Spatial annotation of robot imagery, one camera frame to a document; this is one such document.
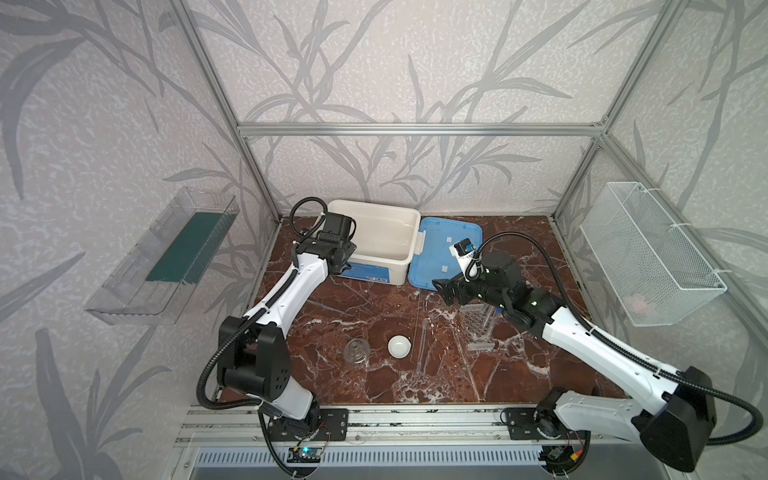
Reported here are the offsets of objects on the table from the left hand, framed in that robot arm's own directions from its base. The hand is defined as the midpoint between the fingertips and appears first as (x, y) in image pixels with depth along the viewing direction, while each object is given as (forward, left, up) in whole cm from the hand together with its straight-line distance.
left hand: (350, 241), depth 88 cm
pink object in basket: (-21, -74, +2) cm, 77 cm away
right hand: (-11, -27, +5) cm, 30 cm away
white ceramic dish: (-25, -15, -18) cm, 34 cm away
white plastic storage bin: (+6, -11, -6) cm, 14 cm away
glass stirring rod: (-20, -20, -18) cm, 33 cm away
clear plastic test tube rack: (-18, -38, -18) cm, 46 cm away
